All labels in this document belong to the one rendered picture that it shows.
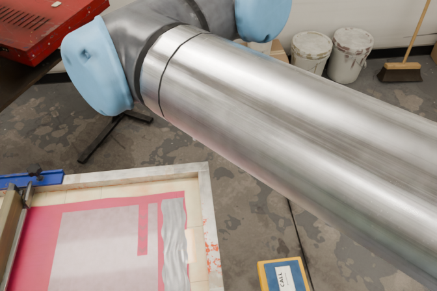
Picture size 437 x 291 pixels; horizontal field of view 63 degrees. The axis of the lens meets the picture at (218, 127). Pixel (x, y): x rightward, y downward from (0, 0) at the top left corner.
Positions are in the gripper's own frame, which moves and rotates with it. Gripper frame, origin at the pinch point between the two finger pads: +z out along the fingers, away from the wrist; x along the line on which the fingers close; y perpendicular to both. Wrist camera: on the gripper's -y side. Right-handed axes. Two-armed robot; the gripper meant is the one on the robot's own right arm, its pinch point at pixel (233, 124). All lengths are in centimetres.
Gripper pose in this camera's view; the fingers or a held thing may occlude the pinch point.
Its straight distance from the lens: 66.4
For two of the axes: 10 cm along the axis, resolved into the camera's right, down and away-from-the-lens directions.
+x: 9.5, -2.8, -1.4
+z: 2.9, 6.2, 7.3
